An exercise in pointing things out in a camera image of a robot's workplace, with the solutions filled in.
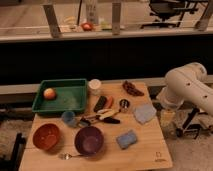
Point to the blue sponge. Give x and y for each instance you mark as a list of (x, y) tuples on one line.
[(126, 139)]

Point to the brown sausage link toy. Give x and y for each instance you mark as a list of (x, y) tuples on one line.
[(131, 89)]

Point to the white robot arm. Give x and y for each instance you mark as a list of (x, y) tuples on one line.
[(185, 83)]

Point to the purple bowl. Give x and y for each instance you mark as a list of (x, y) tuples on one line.
[(89, 140)]

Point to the red bowl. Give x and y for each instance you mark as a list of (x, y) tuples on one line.
[(46, 136)]

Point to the orange carrot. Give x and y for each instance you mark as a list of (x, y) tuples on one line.
[(109, 102)]

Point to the black rectangular block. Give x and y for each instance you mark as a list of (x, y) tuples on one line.
[(100, 103)]

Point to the small round tin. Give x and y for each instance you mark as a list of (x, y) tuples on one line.
[(124, 105)]

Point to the green plastic tray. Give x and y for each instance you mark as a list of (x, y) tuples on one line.
[(71, 95)]

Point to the light blue cloth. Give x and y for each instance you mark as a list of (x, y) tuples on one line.
[(144, 113)]

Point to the small blue cup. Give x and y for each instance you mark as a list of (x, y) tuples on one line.
[(68, 117)]

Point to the orange apple in tray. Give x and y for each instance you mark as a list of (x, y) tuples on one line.
[(49, 94)]

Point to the red fruit on shelf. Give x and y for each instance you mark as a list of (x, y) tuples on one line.
[(87, 26)]

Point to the metal spoon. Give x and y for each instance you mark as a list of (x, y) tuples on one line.
[(67, 156)]

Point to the black office chair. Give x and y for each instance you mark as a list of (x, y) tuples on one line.
[(170, 13)]

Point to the black chair at left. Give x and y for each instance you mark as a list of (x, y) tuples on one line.
[(12, 163)]

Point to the black handled scissors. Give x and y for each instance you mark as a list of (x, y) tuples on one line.
[(103, 115)]

